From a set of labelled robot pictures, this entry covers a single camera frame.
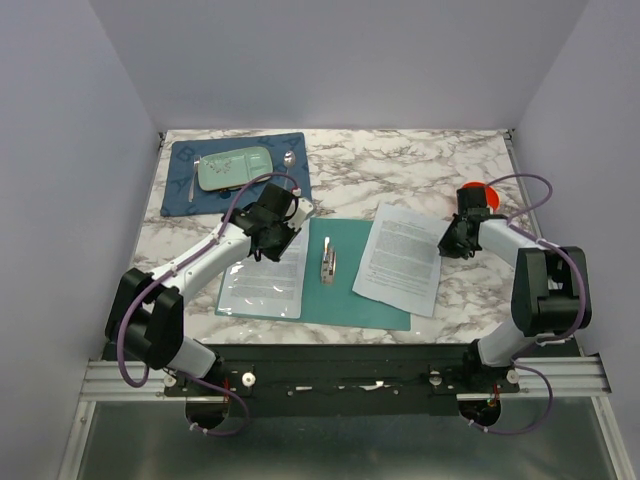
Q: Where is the printed paper sheet bottom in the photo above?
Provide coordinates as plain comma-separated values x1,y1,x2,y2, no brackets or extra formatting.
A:
353,203,448,317

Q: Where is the printed paper sheet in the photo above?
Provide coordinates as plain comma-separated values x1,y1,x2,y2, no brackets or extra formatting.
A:
353,203,448,317
215,222,309,320

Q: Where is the teal file folder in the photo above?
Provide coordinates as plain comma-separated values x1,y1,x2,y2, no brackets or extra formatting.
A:
214,216,412,332

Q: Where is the metal folder clip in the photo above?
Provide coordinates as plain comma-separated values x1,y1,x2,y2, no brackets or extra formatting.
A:
320,236,337,285

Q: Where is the printed paper sheet top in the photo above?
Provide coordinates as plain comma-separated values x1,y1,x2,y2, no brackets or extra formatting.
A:
215,222,309,320

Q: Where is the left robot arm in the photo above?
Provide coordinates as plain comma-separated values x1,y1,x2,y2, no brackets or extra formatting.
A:
105,183,314,395

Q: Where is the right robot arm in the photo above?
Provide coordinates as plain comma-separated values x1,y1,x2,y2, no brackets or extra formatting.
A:
438,186,592,392

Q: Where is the orange bowl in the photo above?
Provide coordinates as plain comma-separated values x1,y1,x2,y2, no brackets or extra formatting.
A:
461,181,500,212

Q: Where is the green divided plate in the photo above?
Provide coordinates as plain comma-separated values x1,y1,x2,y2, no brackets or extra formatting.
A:
197,147,273,192

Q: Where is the silver spoon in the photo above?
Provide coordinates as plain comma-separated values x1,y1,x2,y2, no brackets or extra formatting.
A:
283,150,296,191

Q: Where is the blue placemat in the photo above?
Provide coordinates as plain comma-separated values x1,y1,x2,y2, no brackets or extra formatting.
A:
160,132,312,217

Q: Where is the silver fork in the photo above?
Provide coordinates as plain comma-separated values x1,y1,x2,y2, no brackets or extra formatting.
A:
188,155,201,203

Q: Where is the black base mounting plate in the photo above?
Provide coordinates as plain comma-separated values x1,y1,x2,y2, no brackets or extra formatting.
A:
165,344,519,426

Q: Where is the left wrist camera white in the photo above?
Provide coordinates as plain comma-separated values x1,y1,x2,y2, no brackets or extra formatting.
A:
288,197,315,231

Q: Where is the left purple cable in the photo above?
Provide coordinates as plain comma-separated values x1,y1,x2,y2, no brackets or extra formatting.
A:
115,172,301,437

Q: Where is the aluminium rail frame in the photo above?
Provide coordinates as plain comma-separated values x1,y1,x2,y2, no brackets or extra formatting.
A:
57,356,636,479

